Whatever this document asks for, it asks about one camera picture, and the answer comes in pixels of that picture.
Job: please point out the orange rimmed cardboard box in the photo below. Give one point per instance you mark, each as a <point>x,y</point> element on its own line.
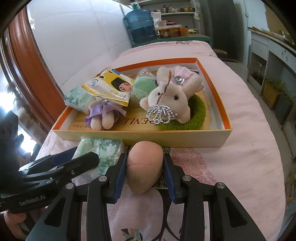
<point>208,139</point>

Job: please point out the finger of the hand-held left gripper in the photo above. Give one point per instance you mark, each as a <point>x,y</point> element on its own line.
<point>81,163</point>
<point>62,156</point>

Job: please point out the white desk with drawers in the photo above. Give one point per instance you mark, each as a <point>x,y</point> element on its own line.
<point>260,48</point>

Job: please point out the blue water jug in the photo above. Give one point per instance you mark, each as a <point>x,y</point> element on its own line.
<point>140,23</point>

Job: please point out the black white patterned cloth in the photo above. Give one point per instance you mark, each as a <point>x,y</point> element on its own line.
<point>161,183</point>

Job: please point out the row of food jars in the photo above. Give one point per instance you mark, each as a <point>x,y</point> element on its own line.
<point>173,32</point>

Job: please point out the potted plant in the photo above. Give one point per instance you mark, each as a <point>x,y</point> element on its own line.
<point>284,109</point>
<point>270,92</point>

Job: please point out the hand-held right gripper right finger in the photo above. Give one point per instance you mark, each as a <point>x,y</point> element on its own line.
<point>172,183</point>

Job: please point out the peach plush toy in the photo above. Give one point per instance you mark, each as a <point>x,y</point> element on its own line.
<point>144,166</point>

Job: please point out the green sponge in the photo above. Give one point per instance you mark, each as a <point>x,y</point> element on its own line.
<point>143,87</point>

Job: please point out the brown stool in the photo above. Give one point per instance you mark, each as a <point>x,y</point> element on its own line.
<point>220,53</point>

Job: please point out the paper towel roll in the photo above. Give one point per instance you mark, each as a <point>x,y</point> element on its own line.
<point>156,17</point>

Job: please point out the brown wooden door frame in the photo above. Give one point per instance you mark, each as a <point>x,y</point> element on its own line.
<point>25,69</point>

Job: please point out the green table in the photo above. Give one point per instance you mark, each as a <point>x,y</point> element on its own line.
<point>185,38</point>

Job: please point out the white metal shelf rack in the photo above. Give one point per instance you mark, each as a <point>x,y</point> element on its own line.
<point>178,14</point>

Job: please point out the green floral tissue pack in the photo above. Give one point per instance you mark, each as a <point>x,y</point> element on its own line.
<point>104,148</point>
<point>76,98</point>

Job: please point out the silver bead tiara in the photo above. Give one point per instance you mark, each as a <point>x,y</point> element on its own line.
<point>161,114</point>

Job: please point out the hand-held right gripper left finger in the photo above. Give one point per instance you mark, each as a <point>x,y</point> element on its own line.
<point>118,185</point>

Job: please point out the pink plastic container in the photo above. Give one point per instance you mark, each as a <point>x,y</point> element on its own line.
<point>165,23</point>

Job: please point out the person's left hand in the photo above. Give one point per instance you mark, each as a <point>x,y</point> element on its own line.
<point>13,220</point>

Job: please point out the small bear with purple bow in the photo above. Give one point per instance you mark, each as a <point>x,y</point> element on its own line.
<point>108,118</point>

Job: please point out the beige bunny plush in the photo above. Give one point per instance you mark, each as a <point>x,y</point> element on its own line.
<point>171,95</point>

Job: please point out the yellow wet wipes packet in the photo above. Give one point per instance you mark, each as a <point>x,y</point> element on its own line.
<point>104,85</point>

